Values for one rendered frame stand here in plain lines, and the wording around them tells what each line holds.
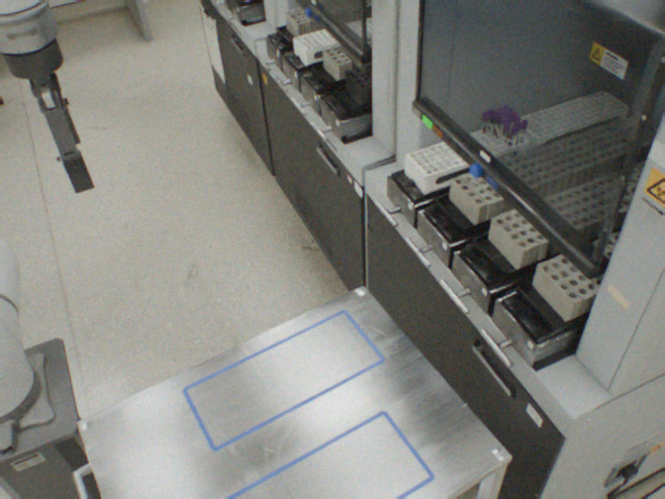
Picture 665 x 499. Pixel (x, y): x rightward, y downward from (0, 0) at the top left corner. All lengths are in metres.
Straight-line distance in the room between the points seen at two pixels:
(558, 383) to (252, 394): 0.58
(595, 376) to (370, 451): 0.48
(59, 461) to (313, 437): 0.62
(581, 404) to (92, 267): 1.99
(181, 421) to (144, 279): 1.47
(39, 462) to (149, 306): 1.11
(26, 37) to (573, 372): 1.09
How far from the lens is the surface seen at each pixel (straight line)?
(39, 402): 1.41
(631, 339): 1.20
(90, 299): 2.60
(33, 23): 0.95
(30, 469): 1.52
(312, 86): 1.95
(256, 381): 1.18
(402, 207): 1.57
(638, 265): 1.11
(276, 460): 1.09
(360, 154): 1.78
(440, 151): 1.58
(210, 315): 2.39
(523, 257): 1.33
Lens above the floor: 1.79
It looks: 45 degrees down
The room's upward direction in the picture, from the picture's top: 4 degrees counter-clockwise
